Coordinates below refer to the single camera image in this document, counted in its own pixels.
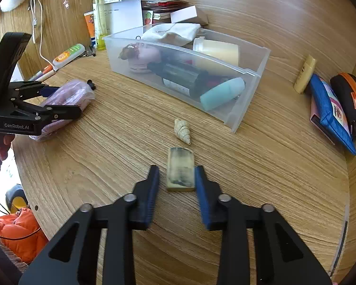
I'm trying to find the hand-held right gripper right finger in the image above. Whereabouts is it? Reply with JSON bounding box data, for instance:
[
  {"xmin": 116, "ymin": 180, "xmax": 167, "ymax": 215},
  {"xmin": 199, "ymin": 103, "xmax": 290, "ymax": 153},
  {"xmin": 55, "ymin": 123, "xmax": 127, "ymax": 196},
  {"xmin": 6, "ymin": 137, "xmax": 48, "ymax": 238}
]
[{"xmin": 194, "ymin": 165, "xmax": 333, "ymax": 285}]

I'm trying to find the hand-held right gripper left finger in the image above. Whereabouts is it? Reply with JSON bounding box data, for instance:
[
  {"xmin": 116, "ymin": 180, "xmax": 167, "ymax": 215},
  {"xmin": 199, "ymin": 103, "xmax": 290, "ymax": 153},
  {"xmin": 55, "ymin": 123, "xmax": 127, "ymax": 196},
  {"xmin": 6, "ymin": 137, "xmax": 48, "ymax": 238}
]
[{"xmin": 18, "ymin": 165, "xmax": 161, "ymax": 285}]

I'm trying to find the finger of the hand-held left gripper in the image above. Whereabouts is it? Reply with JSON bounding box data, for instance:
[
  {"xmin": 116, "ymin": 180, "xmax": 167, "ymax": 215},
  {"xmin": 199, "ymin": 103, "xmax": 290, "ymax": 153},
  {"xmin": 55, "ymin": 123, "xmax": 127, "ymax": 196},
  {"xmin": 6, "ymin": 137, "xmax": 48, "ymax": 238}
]
[
  {"xmin": 10, "ymin": 101, "xmax": 86, "ymax": 121},
  {"xmin": 8, "ymin": 80, "xmax": 61, "ymax": 99}
]

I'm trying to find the clear plastic bin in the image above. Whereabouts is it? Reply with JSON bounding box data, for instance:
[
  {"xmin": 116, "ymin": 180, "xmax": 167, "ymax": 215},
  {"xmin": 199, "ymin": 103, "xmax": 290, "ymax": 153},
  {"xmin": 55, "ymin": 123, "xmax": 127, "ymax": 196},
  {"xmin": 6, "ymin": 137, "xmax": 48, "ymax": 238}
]
[{"xmin": 102, "ymin": 23, "xmax": 271, "ymax": 134}]

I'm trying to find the pink jar with charm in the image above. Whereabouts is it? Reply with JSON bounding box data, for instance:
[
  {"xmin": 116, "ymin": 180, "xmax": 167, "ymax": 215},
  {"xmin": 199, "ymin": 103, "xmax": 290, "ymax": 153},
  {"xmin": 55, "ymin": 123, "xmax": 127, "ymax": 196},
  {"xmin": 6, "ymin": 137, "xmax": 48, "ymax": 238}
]
[{"xmin": 119, "ymin": 42, "xmax": 162, "ymax": 74}]

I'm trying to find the teal tube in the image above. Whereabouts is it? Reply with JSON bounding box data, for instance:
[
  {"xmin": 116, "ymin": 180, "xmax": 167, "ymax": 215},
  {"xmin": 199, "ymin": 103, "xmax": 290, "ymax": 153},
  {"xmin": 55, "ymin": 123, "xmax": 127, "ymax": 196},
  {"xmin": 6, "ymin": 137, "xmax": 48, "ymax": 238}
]
[{"xmin": 200, "ymin": 77, "xmax": 246, "ymax": 111}]

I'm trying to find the black bottle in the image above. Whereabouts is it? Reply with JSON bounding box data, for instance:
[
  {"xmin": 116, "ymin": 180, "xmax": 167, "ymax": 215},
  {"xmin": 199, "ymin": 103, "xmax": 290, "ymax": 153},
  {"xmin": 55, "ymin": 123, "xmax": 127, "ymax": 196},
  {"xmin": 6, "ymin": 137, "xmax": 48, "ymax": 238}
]
[{"xmin": 147, "ymin": 61, "xmax": 226, "ymax": 98}]

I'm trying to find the white cloth pouch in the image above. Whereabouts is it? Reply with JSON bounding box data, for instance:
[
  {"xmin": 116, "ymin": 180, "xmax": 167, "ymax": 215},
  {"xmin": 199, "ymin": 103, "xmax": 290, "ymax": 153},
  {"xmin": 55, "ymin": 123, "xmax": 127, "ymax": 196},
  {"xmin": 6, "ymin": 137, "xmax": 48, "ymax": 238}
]
[{"xmin": 141, "ymin": 23, "xmax": 202, "ymax": 48}]

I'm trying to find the cream jar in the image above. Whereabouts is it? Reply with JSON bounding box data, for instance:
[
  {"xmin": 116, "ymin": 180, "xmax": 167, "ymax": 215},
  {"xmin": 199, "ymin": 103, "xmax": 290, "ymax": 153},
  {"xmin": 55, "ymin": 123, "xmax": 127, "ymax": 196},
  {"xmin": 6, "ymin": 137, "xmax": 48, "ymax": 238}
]
[{"xmin": 193, "ymin": 36, "xmax": 241, "ymax": 76}]

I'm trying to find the person's left hand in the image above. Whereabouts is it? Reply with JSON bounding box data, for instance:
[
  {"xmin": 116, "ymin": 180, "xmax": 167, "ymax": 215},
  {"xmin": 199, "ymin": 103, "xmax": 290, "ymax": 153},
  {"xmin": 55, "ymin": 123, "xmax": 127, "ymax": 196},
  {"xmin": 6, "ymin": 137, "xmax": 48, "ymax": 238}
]
[{"xmin": 0, "ymin": 134, "xmax": 16, "ymax": 161}]

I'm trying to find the orange marker pen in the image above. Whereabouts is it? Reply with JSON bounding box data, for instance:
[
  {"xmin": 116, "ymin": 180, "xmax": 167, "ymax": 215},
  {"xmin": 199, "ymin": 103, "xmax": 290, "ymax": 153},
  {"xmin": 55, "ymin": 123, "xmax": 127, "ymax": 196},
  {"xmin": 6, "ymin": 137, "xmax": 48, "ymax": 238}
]
[{"xmin": 28, "ymin": 65, "xmax": 54, "ymax": 81}]

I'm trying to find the white tube orange label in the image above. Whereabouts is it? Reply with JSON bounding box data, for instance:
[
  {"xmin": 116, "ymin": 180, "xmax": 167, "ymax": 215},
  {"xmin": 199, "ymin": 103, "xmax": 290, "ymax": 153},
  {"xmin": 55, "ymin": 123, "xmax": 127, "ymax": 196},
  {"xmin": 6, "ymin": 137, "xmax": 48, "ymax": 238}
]
[{"xmin": 53, "ymin": 44, "xmax": 86, "ymax": 69}]

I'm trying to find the white seashell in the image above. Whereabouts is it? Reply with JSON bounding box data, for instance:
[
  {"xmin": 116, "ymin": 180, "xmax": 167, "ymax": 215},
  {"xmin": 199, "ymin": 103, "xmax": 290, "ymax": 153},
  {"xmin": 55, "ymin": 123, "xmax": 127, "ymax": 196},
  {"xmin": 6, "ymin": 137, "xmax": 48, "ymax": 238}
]
[{"xmin": 174, "ymin": 119, "xmax": 192, "ymax": 146}]

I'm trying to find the green liquid bottle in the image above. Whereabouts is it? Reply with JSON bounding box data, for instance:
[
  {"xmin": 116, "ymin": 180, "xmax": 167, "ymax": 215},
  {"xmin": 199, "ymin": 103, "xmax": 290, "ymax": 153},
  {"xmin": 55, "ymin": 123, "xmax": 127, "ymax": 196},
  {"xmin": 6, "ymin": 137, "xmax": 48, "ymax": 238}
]
[{"xmin": 93, "ymin": 0, "xmax": 108, "ymax": 51}]

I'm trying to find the yellow black object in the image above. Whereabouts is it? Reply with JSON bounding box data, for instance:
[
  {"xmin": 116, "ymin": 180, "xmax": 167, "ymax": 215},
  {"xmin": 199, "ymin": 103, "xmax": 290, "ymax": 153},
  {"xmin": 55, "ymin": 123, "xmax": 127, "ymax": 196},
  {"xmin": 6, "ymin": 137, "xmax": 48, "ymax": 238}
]
[{"xmin": 5, "ymin": 184, "xmax": 29, "ymax": 214}]

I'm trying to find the white paper sheet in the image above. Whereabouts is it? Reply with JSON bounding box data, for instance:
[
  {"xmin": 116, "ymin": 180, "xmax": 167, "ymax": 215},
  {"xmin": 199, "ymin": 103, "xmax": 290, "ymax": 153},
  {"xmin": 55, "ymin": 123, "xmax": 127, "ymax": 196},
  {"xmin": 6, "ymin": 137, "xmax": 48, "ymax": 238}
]
[{"xmin": 105, "ymin": 0, "xmax": 144, "ymax": 35}]

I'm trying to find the orange puffer jacket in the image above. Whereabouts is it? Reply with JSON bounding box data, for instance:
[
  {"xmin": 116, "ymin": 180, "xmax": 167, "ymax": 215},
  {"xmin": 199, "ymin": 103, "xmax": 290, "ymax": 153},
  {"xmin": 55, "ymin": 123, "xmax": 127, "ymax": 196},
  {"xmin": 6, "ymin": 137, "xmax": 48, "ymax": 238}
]
[{"xmin": 0, "ymin": 208, "xmax": 48, "ymax": 265}]

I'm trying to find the stack of books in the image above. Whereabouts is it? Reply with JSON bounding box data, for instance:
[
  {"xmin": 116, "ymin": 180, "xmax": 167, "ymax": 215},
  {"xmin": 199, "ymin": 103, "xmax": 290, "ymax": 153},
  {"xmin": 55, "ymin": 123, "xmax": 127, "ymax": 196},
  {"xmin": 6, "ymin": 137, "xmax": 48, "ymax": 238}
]
[{"xmin": 138, "ymin": 0, "xmax": 191, "ymax": 26}]

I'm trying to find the blue patchwork pencil case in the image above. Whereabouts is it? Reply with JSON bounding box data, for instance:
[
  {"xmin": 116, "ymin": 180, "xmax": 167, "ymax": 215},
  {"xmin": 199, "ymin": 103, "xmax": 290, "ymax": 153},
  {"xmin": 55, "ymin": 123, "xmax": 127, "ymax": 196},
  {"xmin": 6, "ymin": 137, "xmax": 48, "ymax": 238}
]
[{"xmin": 310, "ymin": 74, "xmax": 356, "ymax": 156}]

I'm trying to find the white cardboard box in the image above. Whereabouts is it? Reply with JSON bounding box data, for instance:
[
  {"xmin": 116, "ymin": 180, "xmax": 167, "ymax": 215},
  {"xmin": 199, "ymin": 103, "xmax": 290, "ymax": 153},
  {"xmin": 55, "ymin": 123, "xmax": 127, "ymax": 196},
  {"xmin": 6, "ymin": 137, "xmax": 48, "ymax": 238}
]
[{"xmin": 170, "ymin": 5, "xmax": 210, "ymax": 27}]

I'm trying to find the yellow tube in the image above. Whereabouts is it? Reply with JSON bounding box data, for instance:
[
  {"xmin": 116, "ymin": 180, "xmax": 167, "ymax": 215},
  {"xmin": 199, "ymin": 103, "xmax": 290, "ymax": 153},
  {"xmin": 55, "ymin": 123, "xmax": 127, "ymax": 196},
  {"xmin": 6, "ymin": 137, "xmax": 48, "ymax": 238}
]
[{"xmin": 294, "ymin": 54, "xmax": 318, "ymax": 94}]

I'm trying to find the black case orange zipper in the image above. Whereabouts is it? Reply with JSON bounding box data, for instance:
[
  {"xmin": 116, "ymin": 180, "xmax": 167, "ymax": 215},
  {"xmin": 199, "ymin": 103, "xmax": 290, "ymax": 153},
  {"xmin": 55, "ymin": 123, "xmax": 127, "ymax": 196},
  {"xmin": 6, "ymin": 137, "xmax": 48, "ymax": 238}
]
[{"xmin": 330, "ymin": 73, "xmax": 356, "ymax": 140}]

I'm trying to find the black cable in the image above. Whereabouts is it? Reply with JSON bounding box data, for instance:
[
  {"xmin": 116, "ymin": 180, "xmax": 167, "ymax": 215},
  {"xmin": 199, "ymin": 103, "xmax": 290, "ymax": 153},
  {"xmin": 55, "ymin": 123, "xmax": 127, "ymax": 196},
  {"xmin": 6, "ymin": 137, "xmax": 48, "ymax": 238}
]
[{"xmin": 0, "ymin": 228, "xmax": 42, "ymax": 242}]

